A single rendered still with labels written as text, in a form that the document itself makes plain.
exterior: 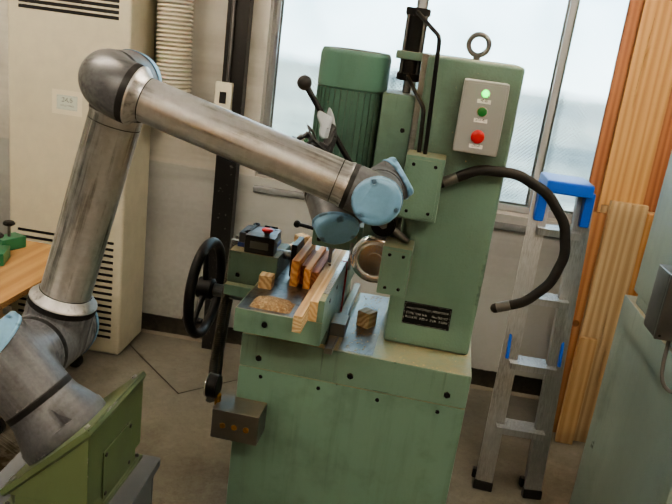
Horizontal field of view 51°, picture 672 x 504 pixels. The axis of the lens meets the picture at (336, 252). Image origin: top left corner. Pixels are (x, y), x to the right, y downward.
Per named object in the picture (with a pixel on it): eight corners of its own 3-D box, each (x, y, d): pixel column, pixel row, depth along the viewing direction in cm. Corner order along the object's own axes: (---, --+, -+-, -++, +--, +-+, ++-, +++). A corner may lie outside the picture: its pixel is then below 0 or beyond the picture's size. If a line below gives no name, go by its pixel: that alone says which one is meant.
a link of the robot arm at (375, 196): (63, 36, 126) (413, 184, 126) (93, 39, 138) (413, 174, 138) (45, 97, 129) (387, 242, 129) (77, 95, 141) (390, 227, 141)
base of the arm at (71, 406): (72, 438, 136) (38, 399, 135) (11, 479, 143) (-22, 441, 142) (120, 389, 154) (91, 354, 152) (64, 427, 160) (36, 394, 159)
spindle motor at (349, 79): (314, 162, 194) (328, 45, 184) (378, 172, 191) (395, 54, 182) (300, 173, 177) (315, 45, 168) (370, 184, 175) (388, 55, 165)
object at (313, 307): (347, 250, 221) (349, 234, 219) (354, 251, 221) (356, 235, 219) (307, 320, 164) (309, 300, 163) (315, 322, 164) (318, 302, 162)
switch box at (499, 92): (452, 147, 167) (464, 77, 162) (495, 153, 165) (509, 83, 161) (452, 150, 161) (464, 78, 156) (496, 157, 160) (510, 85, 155)
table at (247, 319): (262, 253, 226) (264, 235, 225) (356, 269, 223) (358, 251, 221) (194, 323, 169) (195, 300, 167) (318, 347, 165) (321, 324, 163)
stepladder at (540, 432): (469, 469, 276) (526, 169, 253) (534, 481, 275) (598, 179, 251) (473, 491, 260) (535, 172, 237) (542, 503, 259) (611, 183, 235)
